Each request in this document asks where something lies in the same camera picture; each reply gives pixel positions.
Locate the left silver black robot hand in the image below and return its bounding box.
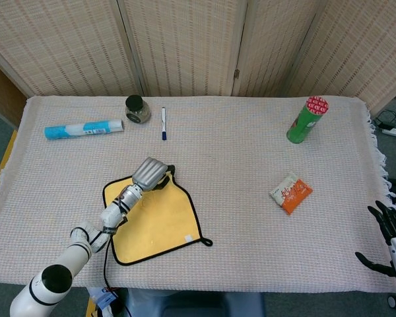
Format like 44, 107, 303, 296
131, 157, 177, 192

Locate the yellow cloth black trim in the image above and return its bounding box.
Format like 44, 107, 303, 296
102, 173, 214, 267

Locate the glass jar black lid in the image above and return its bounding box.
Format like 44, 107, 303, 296
124, 94, 151, 124

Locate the blue white plastic roll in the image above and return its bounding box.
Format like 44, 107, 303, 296
44, 119, 125, 141

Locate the white woven tablecloth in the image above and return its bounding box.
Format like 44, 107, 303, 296
0, 95, 396, 295

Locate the orange white snack packet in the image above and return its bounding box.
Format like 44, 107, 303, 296
269, 172, 314, 216

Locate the blue white plastic bag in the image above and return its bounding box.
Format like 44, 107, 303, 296
86, 287, 120, 317

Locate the beige woven folding screen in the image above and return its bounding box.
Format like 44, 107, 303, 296
0, 0, 396, 116

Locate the blue grey bin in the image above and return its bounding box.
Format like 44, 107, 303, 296
127, 289, 265, 317

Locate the green chips can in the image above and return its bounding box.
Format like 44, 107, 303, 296
286, 95, 330, 145

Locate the brown wooden board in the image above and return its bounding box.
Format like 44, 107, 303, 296
0, 55, 28, 128

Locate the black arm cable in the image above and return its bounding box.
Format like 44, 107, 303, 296
103, 234, 120, 292

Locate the black plug cable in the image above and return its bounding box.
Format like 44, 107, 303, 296
373, 109, 396, 131

